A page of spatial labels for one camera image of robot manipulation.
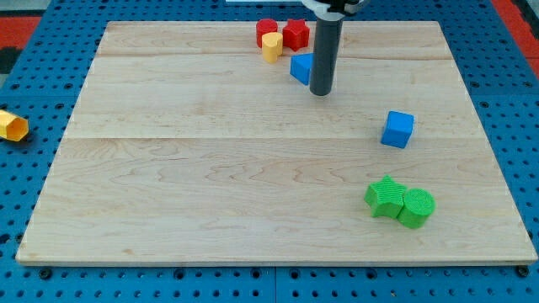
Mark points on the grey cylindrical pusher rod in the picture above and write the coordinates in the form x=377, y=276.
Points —
x=325, y=52

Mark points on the red cylinder block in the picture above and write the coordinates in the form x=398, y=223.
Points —
x=264, y=26

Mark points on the blue triangle block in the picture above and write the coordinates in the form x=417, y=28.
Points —
x=300, y=67

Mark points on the yellow hexagon block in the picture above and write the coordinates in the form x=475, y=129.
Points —
x=13, y=127

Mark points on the blue cube block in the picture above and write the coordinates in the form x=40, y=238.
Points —
x=398, y=129

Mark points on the blue perforated base mat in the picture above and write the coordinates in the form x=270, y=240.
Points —
x=43, y=86

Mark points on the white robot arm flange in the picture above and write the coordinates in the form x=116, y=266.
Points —
x=334, y=10

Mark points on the green star block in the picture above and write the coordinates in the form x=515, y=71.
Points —
x=385, y=197

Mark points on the yellow heart block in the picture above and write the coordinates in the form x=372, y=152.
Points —
x=272, y=46

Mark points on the green cylinder block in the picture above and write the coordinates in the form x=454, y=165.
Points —
x=418, y=206

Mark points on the light wooden board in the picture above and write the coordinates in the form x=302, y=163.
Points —
x=186, y=148

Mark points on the red star block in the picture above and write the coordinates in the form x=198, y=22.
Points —
x=296, y=34

